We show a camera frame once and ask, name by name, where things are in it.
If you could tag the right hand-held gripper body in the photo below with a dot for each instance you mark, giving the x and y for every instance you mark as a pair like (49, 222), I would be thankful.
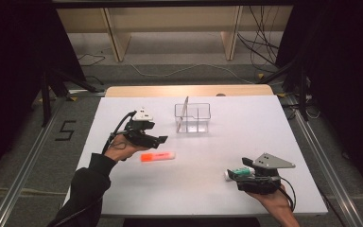
(261, 179)

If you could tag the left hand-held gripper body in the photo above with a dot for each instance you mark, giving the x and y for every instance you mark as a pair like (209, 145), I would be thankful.
(138, 127)

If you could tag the green white glue stick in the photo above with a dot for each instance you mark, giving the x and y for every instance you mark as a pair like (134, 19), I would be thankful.
(241, 172)

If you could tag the orange highlighter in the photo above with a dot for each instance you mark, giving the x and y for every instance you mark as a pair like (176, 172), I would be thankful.
(157, 156)

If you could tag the white pen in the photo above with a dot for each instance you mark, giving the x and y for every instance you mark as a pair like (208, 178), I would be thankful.
(182, 113)

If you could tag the clear acrylic organizer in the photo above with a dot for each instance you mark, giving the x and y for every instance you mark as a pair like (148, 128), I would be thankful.
(198, 121)

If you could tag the person's right hand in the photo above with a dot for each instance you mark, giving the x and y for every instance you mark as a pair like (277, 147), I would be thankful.
(274, 200)

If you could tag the person's left hand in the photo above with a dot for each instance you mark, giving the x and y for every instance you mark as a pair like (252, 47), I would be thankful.
(121, 149)

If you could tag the light wooden table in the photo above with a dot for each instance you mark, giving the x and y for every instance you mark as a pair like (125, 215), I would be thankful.
(170, 90)

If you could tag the small dark round object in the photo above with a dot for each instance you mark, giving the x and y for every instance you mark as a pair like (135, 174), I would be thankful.
(221, 94)

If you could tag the yellow tape piece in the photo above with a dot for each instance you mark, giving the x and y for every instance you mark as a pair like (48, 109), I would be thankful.
(260, 76)
(72, 98)
(281, 94)

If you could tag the black tripod stand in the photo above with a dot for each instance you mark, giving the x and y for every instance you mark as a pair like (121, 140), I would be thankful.
(48, 94)
(301, 91)

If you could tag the black curtain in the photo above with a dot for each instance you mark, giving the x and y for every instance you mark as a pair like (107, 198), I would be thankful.
(12, 63)
(343, 63)

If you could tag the aluminium floor rail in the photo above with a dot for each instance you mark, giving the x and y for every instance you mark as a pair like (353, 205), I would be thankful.
(28, 170)
(327, 170)

